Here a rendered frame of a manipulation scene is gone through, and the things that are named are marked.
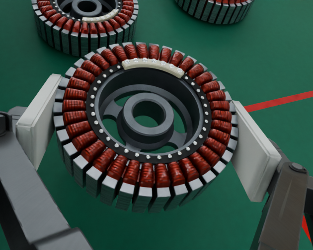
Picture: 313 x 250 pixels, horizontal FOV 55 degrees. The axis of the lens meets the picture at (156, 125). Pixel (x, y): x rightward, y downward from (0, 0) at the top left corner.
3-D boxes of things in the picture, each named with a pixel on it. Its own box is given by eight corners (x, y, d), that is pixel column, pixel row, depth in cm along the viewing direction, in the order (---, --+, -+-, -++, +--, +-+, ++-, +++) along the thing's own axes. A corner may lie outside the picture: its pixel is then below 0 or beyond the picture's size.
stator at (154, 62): (226, 223, 19) (254, 204, 15) (38, 206, 17) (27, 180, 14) (213, 85, 25) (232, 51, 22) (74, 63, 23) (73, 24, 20)
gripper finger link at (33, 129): (33, 181, 14) (16, 179, 14) (61, 116, 20) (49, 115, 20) (33, 125, 13) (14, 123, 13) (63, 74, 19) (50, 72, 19)
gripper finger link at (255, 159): (269, 155, 14) (283, 156, 15) (229, 99, 21) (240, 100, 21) (249, 202, 16) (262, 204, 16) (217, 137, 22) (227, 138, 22)
